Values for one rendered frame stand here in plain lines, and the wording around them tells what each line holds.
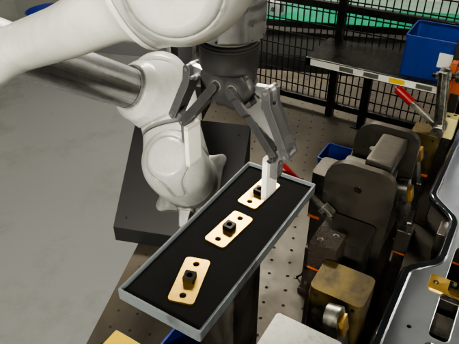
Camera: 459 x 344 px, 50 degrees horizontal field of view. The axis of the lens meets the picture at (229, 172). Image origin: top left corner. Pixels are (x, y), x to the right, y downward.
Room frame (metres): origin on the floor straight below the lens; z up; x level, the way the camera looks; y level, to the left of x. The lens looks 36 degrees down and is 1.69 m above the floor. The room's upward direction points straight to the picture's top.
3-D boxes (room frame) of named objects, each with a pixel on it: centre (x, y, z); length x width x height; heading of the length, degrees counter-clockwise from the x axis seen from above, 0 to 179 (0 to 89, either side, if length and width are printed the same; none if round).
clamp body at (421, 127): (1.09, -0.50, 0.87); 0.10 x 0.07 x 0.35; 59
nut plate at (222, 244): (0.58, 0.00, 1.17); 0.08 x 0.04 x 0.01; 144
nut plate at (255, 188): (0.67, -0.05, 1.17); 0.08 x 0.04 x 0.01; 144
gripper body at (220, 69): (0.58, 0.00, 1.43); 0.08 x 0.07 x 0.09; 54
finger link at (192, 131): (0.62, 0.06, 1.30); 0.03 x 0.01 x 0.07; 144
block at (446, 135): (1.13, -0.58, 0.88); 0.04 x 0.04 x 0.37; 59
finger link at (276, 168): (0.53, -0.07, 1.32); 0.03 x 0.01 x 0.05; 54
